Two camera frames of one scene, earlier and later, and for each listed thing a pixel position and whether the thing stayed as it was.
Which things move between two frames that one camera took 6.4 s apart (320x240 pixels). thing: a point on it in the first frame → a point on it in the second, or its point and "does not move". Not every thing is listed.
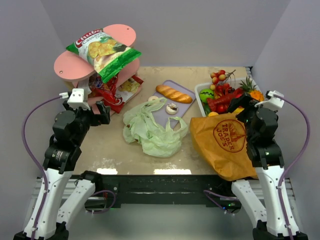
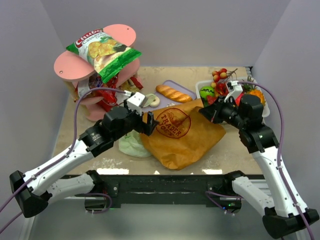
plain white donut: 151,97 → 156,102
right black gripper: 243,104 → 216,110
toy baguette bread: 173,94 does not move
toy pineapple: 248,88 does not move
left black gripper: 100,115 → 139,122
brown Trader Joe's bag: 222,140 → 182,135
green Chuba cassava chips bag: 109,56 does not move
